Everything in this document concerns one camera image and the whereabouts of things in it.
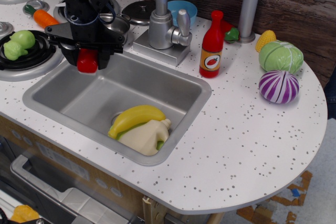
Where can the red toy pepper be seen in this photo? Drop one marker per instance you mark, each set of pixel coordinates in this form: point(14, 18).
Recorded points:
point(230, 32)

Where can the grey stove knob left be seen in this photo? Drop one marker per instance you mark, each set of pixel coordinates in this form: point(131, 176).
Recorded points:
point(5, 29)

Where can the green toy cabbage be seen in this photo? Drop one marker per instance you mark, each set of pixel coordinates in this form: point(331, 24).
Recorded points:
point(281, 55)

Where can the silver oven door handle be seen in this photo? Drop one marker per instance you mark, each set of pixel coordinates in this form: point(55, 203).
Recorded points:
point(56, 203)

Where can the yellow toy corn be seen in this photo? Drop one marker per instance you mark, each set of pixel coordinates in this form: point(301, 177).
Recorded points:
point(265, 38)

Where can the small steel pan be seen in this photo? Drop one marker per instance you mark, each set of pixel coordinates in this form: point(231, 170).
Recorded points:
point(120, 25)

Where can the front left stove burner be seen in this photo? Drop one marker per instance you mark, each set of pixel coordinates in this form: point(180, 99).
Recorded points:
point(41, 59)

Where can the grey sink basin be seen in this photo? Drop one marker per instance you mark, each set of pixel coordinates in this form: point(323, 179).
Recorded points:
point(88, 103)

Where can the purple toy onion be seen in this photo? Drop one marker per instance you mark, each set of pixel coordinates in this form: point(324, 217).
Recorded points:
point(279, 86)

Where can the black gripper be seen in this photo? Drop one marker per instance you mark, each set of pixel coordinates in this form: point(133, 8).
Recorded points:
point(71, 37)

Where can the white toy knife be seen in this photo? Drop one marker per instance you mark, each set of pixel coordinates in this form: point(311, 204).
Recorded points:
point(61, 4)

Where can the yellow toy on floor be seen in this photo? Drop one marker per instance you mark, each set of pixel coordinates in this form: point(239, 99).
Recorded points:
point(24, 213)

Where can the steel pot lid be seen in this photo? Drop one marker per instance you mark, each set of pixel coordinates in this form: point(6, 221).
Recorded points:
point(139, 13)

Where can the blue toy bowl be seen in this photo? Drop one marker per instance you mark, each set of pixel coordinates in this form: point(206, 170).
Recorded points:
point(176, 5)

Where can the orange toy carrot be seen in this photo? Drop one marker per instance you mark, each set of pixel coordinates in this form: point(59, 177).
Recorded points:
point(40, 16)

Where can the grey stove knob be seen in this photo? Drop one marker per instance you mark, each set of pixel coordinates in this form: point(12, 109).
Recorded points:
point(36, 4)
point(5, 29)

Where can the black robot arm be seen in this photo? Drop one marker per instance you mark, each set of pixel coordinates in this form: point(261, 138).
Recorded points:
point(85, 12)

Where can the yellow toy banana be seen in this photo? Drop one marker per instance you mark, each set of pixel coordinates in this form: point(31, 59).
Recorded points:
point(133, 116)

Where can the cream toy milk jug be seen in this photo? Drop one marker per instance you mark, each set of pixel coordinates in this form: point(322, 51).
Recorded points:
point(147, 137)

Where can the grey vertical pole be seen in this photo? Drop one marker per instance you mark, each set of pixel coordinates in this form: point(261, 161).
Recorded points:
point(246, 20)

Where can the red toy sauce bottle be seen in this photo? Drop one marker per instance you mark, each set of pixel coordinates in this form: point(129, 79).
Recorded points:
point(212, 47)

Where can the silver toy faucet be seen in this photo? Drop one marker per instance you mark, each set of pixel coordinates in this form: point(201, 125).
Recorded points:
point(163, 41)

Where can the green toy vegetable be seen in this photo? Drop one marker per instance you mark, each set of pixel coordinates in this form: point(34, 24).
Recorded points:
point(18, 44)

